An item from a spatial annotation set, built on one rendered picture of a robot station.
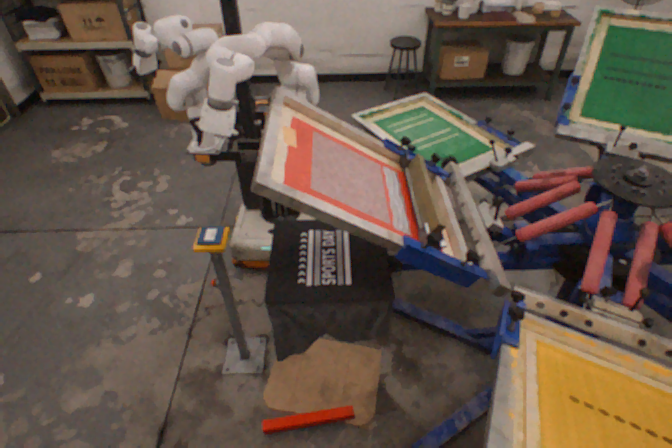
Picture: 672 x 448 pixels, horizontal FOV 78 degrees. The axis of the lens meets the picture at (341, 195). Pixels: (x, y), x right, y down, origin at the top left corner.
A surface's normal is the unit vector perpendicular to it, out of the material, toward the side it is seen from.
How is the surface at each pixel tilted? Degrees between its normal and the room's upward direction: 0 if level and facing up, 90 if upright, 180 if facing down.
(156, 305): 0
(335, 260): 0
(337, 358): 2
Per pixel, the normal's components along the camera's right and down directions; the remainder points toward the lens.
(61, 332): 0.00, -0.77
